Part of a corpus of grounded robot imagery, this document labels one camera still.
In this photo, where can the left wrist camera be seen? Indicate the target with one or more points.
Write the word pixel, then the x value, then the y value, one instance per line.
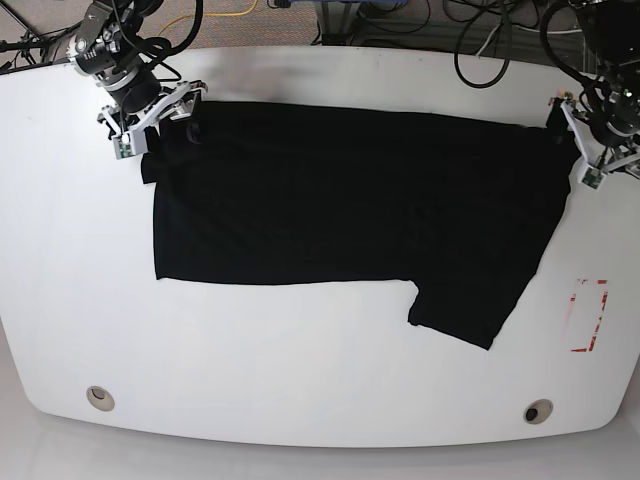
pixel 590 177

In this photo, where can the red tape marking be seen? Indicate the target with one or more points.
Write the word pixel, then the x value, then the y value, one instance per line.
pixel 585 315

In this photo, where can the black printed T-shirt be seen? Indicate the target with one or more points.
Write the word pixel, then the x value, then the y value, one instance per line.
pixel 283 194

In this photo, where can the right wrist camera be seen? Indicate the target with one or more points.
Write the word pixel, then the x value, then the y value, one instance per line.
pixel 129 144

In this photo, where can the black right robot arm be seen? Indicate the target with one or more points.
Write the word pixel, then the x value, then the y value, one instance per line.
pixel 107 47

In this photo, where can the table grommet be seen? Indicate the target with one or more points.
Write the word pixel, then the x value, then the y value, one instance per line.
pixel 538 411
pixel 100 398

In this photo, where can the left table grommet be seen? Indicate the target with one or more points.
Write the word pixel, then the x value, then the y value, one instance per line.
pixel 100 398

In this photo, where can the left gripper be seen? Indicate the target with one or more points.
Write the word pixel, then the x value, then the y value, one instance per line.
pixel 603 120

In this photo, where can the black tripod legs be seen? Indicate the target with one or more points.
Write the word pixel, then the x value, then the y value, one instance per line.
pixel 33 46

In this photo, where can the right table grommet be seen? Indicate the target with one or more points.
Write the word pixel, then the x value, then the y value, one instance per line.
pixel 538 411

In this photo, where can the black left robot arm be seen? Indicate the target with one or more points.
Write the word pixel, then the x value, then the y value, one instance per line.
pixel 611 33

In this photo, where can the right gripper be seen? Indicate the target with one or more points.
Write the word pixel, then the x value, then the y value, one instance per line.
pixel 141 101

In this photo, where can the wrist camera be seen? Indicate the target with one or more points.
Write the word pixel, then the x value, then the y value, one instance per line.
pixel 129 144
pixel 590 177

